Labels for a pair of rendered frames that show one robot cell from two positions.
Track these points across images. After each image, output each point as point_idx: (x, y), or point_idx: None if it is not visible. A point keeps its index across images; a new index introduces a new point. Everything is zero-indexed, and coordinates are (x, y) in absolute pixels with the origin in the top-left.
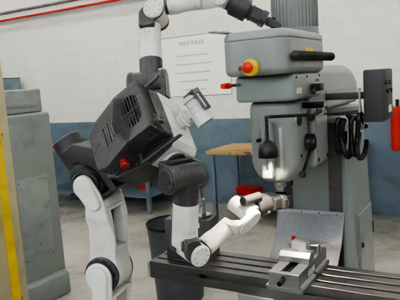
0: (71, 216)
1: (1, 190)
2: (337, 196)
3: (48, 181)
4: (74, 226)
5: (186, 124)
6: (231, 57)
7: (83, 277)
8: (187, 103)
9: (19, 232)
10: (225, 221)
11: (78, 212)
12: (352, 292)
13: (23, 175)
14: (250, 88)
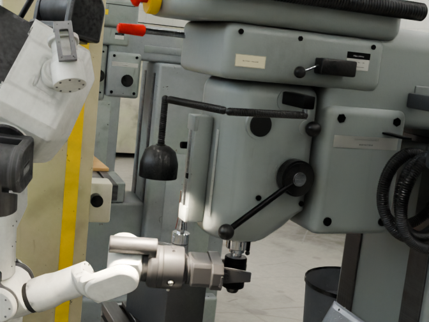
0: (322, 237)
1: (70, 151)
2: (410, 318)
3: None
4: (311, 250)
5: (47, 82)
6: None
7: (247, 316)
8: (51, 46)
9: (86, 213)
10: (75, 268)
11: (337, 234)
12: None
13: (182, 149)
14: (191, 45)
